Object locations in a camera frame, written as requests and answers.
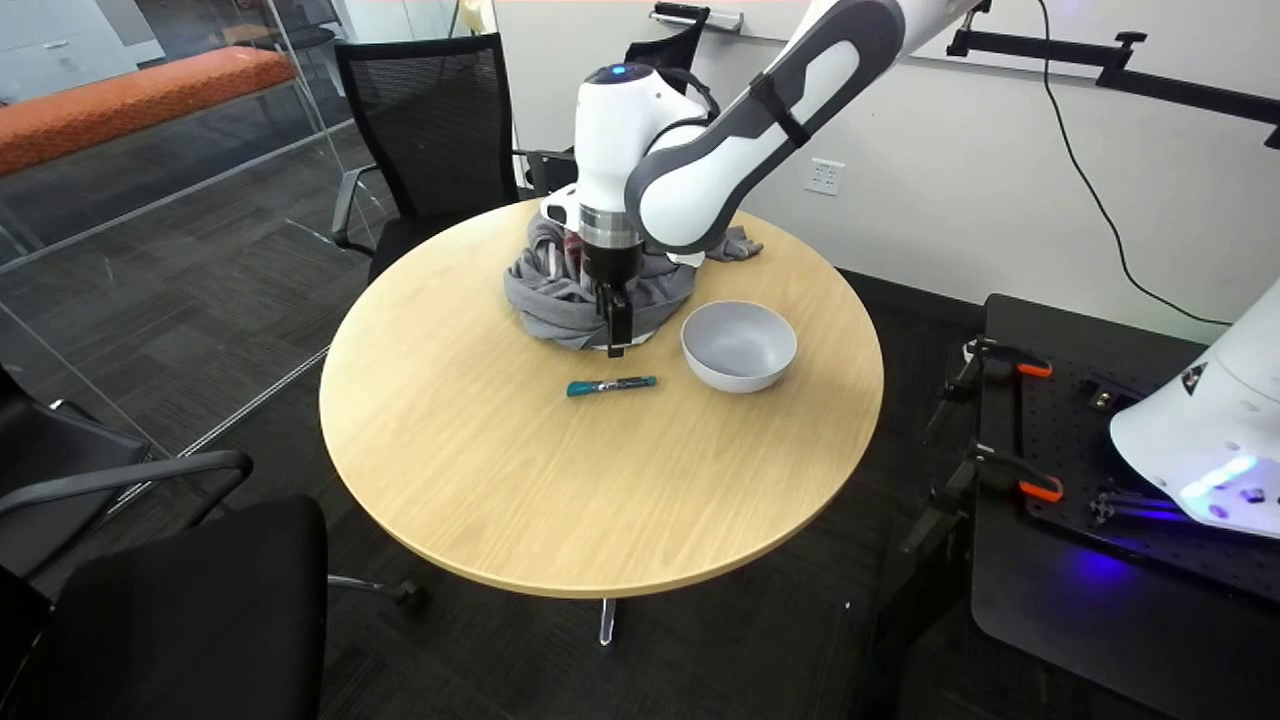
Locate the grey ceramic bowl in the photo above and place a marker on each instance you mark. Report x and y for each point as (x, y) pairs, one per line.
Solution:
(737, 347)

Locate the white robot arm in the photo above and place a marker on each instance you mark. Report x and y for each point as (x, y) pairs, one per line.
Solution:
(655, 170)

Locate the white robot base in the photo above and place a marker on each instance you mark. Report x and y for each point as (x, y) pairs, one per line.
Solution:
(1208, 436)

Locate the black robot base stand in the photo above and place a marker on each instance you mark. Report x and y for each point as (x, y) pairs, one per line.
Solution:
(1113, 618)

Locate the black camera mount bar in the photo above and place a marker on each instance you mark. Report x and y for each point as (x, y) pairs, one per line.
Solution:
(1113, 69)

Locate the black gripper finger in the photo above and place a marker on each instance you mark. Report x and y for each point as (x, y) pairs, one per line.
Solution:
(619, 327)

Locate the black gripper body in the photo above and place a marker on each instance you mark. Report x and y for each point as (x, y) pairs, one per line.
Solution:
(610, 268)

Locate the green marker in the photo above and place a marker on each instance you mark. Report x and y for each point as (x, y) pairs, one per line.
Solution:
(583, 389)

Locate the orange-handled black clamp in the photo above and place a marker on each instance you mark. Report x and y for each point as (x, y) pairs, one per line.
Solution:
(981, 472)
(989, 360)

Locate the black office chair foreground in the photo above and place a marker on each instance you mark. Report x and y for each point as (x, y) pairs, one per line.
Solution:
(219, 622)

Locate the grey crumpled sweatshirt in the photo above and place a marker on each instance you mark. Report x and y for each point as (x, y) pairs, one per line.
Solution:
(558, 302)

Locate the white wall outlet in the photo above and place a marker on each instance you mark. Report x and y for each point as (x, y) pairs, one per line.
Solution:
(827, 176)

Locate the round wooden table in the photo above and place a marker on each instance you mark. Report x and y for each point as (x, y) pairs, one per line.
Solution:
(453, 432)

